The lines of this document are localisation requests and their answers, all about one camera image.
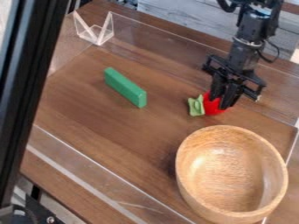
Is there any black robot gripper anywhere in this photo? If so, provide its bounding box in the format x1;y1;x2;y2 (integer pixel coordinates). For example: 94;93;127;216
202;54;267;109

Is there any black clamp with cable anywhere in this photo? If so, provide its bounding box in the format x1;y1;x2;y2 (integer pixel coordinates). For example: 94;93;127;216
0;195;66;224

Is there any clear acrylic table barrier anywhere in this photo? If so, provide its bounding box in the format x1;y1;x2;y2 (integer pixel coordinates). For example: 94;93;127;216
22;12;297;224

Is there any black aluminium frame post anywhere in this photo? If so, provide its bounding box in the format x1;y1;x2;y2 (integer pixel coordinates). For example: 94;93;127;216
0;0;70;209

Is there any red plush strawberry toy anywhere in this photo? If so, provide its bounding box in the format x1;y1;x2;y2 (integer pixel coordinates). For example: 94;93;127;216
189;92;225;116

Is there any wooden bowl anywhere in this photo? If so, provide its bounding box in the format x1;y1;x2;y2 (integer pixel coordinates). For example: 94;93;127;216
175;125;289;224

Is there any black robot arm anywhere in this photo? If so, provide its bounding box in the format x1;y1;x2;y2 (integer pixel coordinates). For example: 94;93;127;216
202;0;285;110

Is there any clear acrylic corner bracket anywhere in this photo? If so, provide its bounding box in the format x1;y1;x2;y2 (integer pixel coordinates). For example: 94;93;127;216
73;12;115;46

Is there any green rectangular block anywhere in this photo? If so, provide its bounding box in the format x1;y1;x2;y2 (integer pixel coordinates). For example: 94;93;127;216
105;67;147;108

